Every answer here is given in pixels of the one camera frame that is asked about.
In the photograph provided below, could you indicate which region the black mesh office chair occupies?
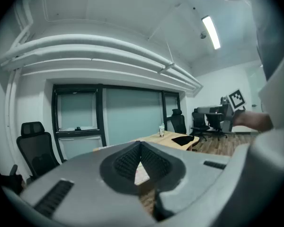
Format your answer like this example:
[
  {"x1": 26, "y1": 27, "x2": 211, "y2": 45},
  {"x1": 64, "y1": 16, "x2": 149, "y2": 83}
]
[
  {"x1": 16, "y1": 121, "x2": 67, "y2": 183},
  {"x1": 206, "y1": 112, "x2": 228, "y2": 141},
  {"x1": 190, "y1": 111, "x2": 211, "y2": 142},
  {"x1": 0, "y1": 164, "x2": 25, "y2": 195},
  {"x1": 167, "y1": 108, "x2": 188, "y2": 135}
]

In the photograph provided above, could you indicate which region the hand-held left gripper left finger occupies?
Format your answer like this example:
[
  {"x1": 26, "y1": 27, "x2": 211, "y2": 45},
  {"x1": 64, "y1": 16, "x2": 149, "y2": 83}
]
[{"x1": 1, "y1": 140, "x2": 158, "y2": 227}]

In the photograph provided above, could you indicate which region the long ceiling light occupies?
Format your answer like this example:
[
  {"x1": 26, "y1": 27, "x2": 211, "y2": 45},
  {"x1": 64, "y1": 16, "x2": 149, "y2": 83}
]
[{"x1": 201, "y1": 15, "x2": 222, "y2": 50}]

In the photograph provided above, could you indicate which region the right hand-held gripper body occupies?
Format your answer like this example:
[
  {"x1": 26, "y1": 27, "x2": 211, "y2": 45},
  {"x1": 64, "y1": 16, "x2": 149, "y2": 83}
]
[{"x1": 220, "y1": 88, "x2": 248, "y2": 129}]

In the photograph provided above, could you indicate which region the black cloth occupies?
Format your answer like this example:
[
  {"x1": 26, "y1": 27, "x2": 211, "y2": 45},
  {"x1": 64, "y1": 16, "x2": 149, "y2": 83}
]
[{"x1": 171, "y1": 135, "x2": 195, "y2": 147}]

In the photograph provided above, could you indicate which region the white ceiling pipe run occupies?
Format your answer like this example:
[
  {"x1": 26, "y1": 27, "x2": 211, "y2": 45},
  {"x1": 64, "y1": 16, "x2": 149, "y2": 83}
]
[{"x1": 0, "y1": 33, "x2": 204, "y2": 96}]

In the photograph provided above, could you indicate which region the person's black shirt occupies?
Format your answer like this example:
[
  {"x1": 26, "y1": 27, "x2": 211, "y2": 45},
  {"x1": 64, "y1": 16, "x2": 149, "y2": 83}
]
[{"x1": 249, "y1": 0, "x2": 284, "y2": 82}]

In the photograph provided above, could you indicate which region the pink checkered bunny mat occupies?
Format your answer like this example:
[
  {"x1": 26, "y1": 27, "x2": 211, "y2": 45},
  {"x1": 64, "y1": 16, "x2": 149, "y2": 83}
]
[{"x1": 134, "y1": 161, "x2": 151, "y2": 186}]

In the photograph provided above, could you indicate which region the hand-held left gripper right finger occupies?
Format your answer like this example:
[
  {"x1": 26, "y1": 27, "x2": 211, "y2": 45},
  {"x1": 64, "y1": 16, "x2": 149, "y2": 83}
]
[{"x1": 141, "y1": 140, "x2": 235, "y2": 222}]

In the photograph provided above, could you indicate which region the black framed frosted window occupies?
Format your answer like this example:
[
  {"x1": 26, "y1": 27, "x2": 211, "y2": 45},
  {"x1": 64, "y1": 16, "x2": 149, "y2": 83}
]
[{"x1": 51, "y1": 83, "x2": 182, "y2": 163}]

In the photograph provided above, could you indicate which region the person's right forearm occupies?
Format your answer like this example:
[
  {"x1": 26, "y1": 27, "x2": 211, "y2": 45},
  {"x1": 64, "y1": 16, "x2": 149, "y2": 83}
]
[{"x1": 232, "y1": 110, "x2": 275, "y2": 131}]

